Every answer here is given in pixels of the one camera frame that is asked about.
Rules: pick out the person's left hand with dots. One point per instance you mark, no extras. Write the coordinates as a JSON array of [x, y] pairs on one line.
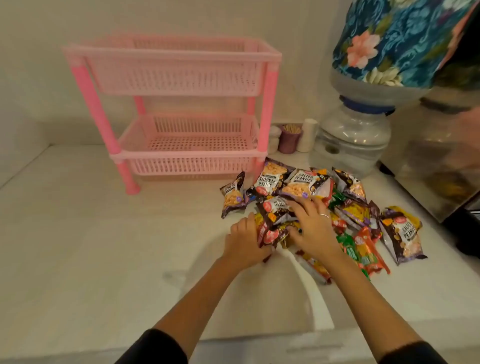
[[245, 243]]

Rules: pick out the person's right hand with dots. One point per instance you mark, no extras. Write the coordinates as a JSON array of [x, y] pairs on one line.
[[317, 228]]

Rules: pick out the pile of assorted snack packets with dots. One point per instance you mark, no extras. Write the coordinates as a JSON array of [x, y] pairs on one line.
[[403, 232]]

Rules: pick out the pink two-tier plastic rack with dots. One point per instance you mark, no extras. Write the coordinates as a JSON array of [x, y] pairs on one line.
[[176, 80]]

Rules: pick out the person's right forearm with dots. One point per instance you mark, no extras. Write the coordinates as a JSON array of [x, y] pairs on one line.
[[360, 300]]

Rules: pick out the person's left forearm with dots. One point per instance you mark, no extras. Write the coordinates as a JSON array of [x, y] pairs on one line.
[[202, 300]]

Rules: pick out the purple toothpick cup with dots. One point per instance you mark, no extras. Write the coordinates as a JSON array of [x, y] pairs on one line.
[[288, 144]]

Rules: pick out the white salt shaker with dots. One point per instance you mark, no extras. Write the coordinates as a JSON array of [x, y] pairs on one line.
[[307, 135]]

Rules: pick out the small white jar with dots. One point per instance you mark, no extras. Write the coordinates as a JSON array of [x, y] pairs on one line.
[[274, 140]]

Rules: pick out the bundle of wooden toothpicks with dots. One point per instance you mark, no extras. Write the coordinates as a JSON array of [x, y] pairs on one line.
[[291, 128]]

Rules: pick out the steel and black drinks appliance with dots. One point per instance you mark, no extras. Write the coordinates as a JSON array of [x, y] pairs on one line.
[[431, 168]]

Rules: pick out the black left sleeve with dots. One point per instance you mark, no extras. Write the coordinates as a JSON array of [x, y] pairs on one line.
[[150, 350]]

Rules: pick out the clear water jug blue cap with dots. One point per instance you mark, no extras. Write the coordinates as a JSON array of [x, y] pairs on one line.
[[375, 92]]

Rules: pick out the blue floral fabric cover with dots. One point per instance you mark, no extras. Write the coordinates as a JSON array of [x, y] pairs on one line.
[[393, 37]]

